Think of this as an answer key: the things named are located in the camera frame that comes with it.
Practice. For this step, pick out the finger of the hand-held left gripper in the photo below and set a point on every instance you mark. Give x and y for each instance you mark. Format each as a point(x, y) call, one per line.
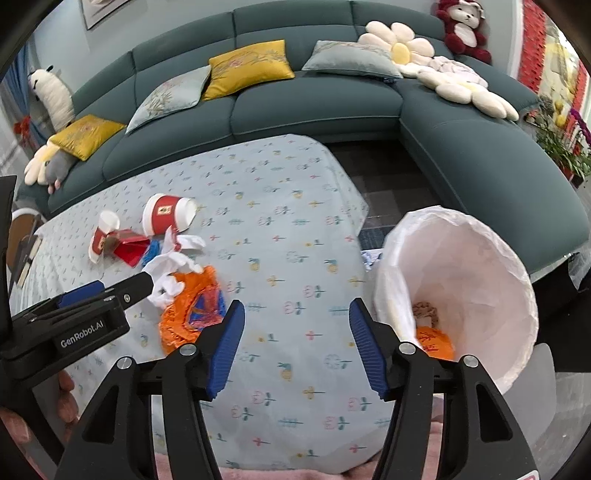
point(81, 293)
point(131, 286)

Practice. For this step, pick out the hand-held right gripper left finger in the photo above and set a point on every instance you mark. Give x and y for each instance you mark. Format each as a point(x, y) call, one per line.
point(226, 350)

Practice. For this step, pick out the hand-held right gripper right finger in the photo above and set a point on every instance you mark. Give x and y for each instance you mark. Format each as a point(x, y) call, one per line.
point(368, 350)

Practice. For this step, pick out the small red box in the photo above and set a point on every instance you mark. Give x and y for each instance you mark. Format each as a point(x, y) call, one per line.
point(130, 249)

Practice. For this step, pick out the blue plastic wrapper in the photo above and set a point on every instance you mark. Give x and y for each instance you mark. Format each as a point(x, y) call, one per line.
point(153, 249)

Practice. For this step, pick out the white tissue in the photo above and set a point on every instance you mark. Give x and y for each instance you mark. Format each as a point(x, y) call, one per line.
point(171, 267)

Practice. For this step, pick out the orange plastic bag blue print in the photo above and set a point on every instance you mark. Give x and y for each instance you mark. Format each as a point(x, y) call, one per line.
point(189, 319)

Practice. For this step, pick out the crushed red paper cup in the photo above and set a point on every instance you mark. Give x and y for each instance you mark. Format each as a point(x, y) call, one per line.
point(102, 235)

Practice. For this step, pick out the orange plastic bag red print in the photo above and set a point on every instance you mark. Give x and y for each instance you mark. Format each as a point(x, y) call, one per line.
point(434, 345)

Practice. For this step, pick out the brown scrunchie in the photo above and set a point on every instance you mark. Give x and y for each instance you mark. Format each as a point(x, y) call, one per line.
point(425, 313)

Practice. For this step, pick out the trash bin with white liner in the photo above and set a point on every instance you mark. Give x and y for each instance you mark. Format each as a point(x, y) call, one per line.
point(480, 277)

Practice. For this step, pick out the person's left hand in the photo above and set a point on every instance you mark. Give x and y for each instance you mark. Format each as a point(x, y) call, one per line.
point(68, 392)

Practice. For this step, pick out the wooden chair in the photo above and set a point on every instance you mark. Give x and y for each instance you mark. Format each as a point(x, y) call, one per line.
point(21, 221)

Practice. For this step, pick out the blue patterned floor mat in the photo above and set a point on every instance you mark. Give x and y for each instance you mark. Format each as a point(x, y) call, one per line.
point(371, 249)

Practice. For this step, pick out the floral print tablecloth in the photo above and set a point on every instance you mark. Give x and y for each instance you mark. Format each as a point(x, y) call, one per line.
point(286, 258)

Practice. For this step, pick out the grey plush toy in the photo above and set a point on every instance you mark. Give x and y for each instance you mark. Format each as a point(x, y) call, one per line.
point(57, 170)

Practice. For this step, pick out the pink fluffy cloth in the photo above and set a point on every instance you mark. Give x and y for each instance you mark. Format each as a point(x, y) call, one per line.
point(258, 475)

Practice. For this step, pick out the yellow embroidered cushion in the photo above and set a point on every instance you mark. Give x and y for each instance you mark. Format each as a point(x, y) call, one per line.
point(85, 136)
point(249, 69)

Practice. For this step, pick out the red curtain bow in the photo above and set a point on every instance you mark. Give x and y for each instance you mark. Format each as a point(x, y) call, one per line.
point(23, 127)

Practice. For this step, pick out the pale blue embroidered cushion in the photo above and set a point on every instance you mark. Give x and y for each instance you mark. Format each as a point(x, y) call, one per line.
point(351, 57)
point(168, 99)

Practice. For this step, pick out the long white plush toy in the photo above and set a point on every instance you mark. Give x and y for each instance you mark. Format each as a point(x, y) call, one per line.
point(53, 99)

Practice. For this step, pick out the blue curtain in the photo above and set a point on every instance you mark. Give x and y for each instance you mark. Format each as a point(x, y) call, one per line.
point(16, 87)

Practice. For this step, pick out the teal corner sofa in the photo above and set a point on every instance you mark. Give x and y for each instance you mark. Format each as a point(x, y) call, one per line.
point(314, 110)

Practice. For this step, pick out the green potted plant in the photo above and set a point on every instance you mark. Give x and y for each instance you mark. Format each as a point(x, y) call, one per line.
point(561, 150)

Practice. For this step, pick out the pale quilted cushion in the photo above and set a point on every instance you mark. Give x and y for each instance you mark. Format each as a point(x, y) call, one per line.
point(450, 67)

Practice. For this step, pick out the purple orchid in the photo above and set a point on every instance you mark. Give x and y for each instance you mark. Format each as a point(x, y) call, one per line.
point(584, 129)

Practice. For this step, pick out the red teddy bear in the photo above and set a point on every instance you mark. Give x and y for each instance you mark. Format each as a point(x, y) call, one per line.
point(464, 30)

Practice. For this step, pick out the framed wall picture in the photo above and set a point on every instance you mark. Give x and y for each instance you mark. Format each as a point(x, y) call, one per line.
point(99, 11)

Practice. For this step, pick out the wall mural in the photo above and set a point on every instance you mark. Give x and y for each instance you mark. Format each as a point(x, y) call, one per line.
point(565, 69)

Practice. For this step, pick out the red wall decoration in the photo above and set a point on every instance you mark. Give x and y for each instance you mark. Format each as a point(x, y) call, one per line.
point(535, 41)

